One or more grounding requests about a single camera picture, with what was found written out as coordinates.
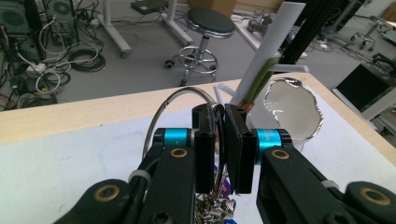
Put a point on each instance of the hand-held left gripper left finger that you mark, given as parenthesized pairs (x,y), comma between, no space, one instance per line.
(204,155)

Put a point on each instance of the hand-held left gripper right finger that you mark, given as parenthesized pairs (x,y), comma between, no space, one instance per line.
(241,155)

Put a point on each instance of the white egg-shaped mirror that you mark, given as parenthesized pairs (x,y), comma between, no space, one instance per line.
(292,112)

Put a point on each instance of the white desk leg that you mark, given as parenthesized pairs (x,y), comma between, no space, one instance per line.
(113,31)
(177,28)

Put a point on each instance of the black round stool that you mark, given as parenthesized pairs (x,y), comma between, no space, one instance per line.
(210,20)

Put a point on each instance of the white foam mat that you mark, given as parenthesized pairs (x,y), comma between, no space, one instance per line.
(62,174)

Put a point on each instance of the large cardboard box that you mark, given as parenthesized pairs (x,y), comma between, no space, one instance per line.
(214,6)

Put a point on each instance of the flat black box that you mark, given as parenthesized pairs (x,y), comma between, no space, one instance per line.
(149,5)

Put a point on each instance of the metal chair base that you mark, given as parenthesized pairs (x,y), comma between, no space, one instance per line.
(365,37)

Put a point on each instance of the black computer tower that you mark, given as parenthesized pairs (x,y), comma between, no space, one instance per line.
(62,15)
(14,21)

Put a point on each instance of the black metal frame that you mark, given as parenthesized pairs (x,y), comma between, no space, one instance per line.
(306,31)

